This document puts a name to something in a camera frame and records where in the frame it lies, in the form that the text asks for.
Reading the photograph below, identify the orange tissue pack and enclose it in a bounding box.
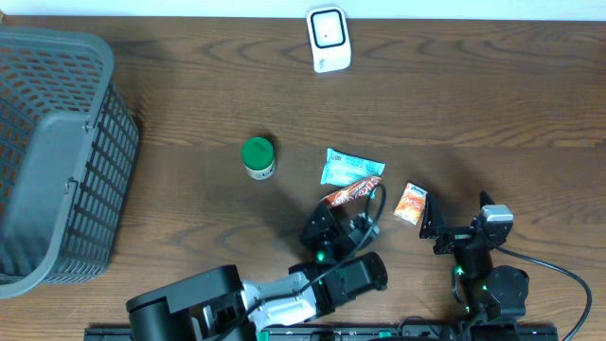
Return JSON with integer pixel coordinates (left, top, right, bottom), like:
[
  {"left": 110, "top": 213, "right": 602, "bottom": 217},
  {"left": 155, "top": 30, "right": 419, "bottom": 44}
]
[{"left": 394, "top": 182, "right": 428, "bottom": 225}]

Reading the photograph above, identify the red snack package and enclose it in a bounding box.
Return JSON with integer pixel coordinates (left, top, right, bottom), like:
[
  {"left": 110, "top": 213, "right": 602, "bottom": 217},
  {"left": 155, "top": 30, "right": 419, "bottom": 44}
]
[{"left": 320, "top": 176, "right": 383, "bottom": 208}]

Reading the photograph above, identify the teal wet wipes pack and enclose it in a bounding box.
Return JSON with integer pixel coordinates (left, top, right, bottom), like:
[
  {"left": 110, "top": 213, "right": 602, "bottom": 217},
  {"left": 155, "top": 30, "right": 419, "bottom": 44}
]
[{"left": 320, "top": 148, "right": 385, "bottom": 187}]

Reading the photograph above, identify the green lid white jar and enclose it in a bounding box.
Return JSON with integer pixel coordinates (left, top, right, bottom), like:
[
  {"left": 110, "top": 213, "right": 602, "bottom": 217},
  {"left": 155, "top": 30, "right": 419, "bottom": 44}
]
[{"left": 241, "top": 136, "right": 276, "bottom": 180}]

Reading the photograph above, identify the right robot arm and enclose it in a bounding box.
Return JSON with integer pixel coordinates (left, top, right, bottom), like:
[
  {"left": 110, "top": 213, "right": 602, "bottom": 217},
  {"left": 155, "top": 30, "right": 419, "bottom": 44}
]
[{"left": 419, "top": 191, "right": 529, "bottom": 340}]

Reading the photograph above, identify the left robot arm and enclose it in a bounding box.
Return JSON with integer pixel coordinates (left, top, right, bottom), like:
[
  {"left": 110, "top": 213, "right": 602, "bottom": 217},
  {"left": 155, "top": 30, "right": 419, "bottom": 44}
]
[{"left": 126, "top": 204, "right": 387, "bottom": 340}]

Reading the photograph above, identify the white barcode scanner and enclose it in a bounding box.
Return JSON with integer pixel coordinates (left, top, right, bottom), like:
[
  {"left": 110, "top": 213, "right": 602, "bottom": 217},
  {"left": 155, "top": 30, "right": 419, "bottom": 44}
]
[{"left": 306, "top": 6, "right": 352, "bottom": 73}]

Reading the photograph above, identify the grey plastic mesh basket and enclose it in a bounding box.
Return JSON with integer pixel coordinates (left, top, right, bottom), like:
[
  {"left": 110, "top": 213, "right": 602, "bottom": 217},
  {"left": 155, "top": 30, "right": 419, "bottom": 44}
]
[{"left": 1, "top": 27, "right": 140, "bottom": 298}]

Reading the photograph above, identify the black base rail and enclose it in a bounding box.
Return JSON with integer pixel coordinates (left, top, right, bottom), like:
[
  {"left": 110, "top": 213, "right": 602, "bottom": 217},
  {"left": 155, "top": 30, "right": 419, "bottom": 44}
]
[{"left": 83, "top": 323, "right": 561, "bottom": 341}]

